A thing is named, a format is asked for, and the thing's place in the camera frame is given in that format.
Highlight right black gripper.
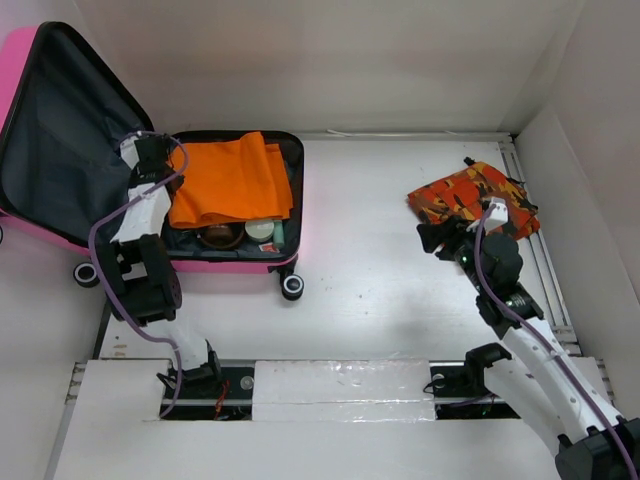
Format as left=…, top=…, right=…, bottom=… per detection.
left=416, top=213, right=489, bottom=294

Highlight orange camouflage garment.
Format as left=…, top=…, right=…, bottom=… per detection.
left=407, top=157, right=540, bottom=240

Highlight orange cloth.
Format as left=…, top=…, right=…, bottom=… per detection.
left=168, top=132, right=294, bottom=230

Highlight pink hard-shell suitcase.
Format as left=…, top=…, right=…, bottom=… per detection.
left=1, top=22, right=304, bottom=300

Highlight round pale green jar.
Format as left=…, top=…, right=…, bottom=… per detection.
left=244, top=219, right=275, bottom=243

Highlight green tube white cap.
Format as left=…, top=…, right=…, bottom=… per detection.
left=272, top=220, right=285, bottom=250

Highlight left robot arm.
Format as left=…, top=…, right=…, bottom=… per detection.
left=88, top=131, right=223, bottom=397

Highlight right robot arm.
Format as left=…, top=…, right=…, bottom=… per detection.
left=417, top=218, right=639, bottom=479

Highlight brown over-ear headphones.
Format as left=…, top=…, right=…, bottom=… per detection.
left=198, top=223, right=245, bottom=250

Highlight small red white packet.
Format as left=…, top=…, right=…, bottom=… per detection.
left=259, top=242, right=280, bottom=253

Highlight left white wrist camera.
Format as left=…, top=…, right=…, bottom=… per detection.
left=119, top=131, right=141, bottom=170

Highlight aluminium rail right side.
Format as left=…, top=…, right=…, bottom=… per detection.
left=498, top=134, right=583, bottom=357

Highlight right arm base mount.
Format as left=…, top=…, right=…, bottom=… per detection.
left=423, top=343, right=519, bottom=420

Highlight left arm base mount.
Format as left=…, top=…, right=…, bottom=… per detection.
left=161, top=361, right=255, bottom=422

